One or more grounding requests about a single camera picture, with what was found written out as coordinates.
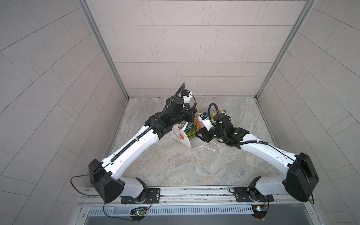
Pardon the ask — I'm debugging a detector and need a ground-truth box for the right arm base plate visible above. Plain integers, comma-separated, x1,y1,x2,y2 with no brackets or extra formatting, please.
233,187,274,203

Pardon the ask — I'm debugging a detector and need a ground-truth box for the left black cable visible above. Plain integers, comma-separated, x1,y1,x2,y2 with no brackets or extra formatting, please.
69,168,102,197

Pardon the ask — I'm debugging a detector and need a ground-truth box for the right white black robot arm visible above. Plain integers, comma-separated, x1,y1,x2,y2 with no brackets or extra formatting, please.
198,113,319,203

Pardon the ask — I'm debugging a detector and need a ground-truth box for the circuit board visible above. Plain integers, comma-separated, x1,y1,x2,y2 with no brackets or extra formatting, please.
251,204,268,219
130,207,147,217

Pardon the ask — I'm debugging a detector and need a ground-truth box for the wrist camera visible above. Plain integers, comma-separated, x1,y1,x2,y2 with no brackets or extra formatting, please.
195,112,213,131
181,90,195,104

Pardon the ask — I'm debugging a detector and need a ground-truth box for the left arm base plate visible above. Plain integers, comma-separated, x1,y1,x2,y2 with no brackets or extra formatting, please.
121,188,160,204

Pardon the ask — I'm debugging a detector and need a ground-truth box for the orange pink Fox's candy packet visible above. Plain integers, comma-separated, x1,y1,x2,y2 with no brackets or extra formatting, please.
194,118,204,130

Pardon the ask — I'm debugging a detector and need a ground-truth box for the left circuit board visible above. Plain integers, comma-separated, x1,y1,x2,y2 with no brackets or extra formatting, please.
130,207,147,217

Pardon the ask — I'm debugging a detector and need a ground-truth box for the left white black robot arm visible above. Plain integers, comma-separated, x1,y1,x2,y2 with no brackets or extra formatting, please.
89,91,197,203

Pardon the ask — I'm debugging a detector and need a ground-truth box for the right circuit board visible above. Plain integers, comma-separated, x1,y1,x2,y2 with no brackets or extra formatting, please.
251,204,268,219

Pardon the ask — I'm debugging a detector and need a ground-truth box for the aluminium mounting rail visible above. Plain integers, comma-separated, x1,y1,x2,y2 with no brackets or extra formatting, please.
77,184,314,208

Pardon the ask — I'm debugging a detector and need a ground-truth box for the white paper bag red flower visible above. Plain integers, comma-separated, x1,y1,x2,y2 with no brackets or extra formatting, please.
170,112,222,152

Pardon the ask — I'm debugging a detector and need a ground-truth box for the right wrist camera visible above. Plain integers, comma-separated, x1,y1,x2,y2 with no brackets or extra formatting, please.
195,112,213,131

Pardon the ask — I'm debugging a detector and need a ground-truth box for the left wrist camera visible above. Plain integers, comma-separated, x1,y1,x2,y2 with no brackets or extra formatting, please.
181,90,195,104

